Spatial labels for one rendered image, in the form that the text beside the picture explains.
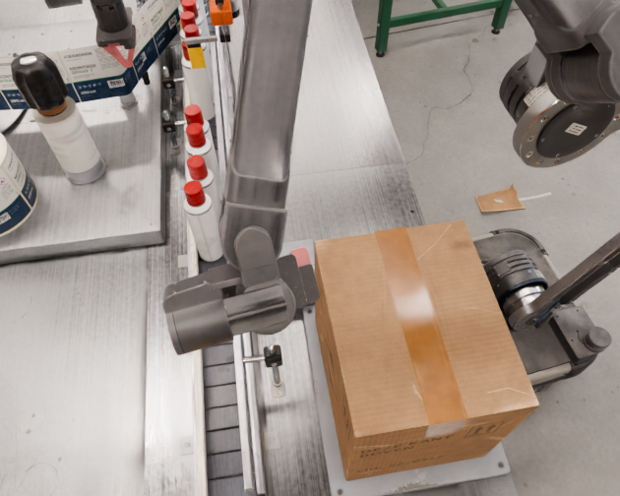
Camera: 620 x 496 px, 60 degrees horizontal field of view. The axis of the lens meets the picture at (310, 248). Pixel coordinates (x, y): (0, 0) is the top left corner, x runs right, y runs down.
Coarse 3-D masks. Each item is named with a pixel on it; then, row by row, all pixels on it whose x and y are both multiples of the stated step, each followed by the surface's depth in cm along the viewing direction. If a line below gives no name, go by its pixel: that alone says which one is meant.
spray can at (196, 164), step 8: (192, 160) 97; (200, 160) 97; (192, 168) 97; (200, 168) 97; (208, 168) 102; (192, 176) 99; (200, 176) 98; (208, 176) 100; (208, 184) 100; (208, 192) 101; (216, 192) 104; (216, 200) 105; (216, 208) 106; (216, 216) 108
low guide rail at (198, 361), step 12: (192, 240) 108; (192, 252) 107; (192, 264) 105; (192, 276) 104; (204, 408) 91; (204, 420) 89; (204, 432) 88; (204, 444) 86; (204, 456) 85; (204, 468) 84; (204, 480) 83; (204, 492) 82
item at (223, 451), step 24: (216, 48) 148; (216, 144) 128; (216, 264) 109; (240, 336) 100; (216, 360) 98; (216, 384) 95; (216, 408) 93; (216, 432) 90; (216, 456) 88; (240, 456) 88; (216, 480) 86; (240, 480) 86
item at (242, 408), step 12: (216, 60) 133; (216, 72) 130; (216, 84) 128; (216, 96) 125; (216, 108) 123; (216, 120) 121; (240, 348) 90; (240, 360) 89; (240, 372) 88; (240, 384) 87; (240, 396) 86; (240, 408) 84; (240, 420) 83; (240, 432) 82; (252, 480) 79
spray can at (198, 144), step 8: (192, 128) 102; (200, 128) 102; (192, 136) 101; (200, 136) 102; (192, 144) 103; (200, 144) 103; (208, 144) 105; (192, 152) 104; (200, 152) 104; (208, 152) 105; (208, 160) 106; (216, 168) 110; (216, 176) 112; (216, 184) 113
